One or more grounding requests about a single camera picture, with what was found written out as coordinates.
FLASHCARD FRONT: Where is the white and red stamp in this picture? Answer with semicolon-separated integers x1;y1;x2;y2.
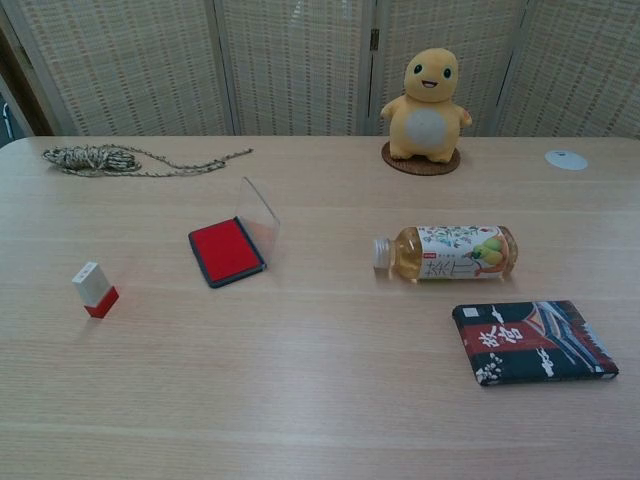
71;261;121;320

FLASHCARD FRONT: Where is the red ink pad with clear lid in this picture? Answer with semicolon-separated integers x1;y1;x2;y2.
187;176;282;290

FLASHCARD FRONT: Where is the round brown woven coaster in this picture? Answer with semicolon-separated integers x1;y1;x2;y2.
381;141;461;177

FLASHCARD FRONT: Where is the green tea plastic bottle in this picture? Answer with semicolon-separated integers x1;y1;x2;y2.
372;224;520;285

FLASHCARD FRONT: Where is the yellow plush toy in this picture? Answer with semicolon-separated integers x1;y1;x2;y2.
380;47;475;164

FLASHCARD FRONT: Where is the woven folding screen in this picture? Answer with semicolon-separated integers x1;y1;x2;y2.
0;0;640;138

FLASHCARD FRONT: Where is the dark printed book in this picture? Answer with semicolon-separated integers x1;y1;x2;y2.
452;300;620;388

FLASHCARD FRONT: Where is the white round table grommet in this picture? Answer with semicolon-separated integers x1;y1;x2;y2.
544;148;588;172

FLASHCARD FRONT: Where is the coiled beige braided rope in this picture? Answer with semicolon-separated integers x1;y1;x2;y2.
41;143;255;179

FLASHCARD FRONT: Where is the dark object with white cable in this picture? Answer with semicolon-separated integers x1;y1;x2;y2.
0;99;14;146

